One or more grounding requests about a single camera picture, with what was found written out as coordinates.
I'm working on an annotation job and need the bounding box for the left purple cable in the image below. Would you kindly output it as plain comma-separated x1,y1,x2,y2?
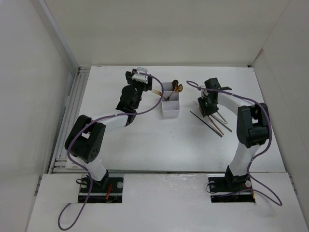
58,73,165,230

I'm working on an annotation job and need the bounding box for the aluminium frame rail left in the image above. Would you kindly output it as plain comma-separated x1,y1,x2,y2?
45,66,91,174

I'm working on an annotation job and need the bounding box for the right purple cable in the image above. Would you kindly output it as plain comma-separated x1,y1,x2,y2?
186,80,283,206

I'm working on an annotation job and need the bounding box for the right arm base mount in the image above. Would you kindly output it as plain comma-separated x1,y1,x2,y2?
207,176,255,203

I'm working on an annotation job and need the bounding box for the gold fork green handle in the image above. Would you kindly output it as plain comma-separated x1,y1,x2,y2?
152,89,169,101

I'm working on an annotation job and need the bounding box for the dark grey chopstick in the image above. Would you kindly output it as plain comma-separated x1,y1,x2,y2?
207,118,224,136
190,111,223,138

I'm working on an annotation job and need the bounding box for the rose gold small fork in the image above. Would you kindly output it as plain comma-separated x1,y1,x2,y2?
199,106,224,135

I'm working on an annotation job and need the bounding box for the white three-compartment utensil holder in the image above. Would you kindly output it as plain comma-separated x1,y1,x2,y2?
161,82,180,118

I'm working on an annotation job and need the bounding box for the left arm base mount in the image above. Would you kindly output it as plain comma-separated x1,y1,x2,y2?
76,174,124,203

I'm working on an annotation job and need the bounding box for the gold spoon green handle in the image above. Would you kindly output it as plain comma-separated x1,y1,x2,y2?
169,84,183,99

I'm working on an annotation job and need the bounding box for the silver chopstick far right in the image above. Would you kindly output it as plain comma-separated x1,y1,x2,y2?
217,112,232,132

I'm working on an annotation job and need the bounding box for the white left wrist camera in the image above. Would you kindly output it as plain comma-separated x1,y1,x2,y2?
132,67,148,83

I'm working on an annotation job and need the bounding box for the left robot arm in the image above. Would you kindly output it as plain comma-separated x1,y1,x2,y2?
65,68,152,192

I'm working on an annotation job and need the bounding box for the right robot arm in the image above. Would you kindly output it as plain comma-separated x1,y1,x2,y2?
197,78,270,192

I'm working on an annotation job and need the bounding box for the purple cable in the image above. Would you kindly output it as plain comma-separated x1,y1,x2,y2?
58,73,165,230
186,80,283,206

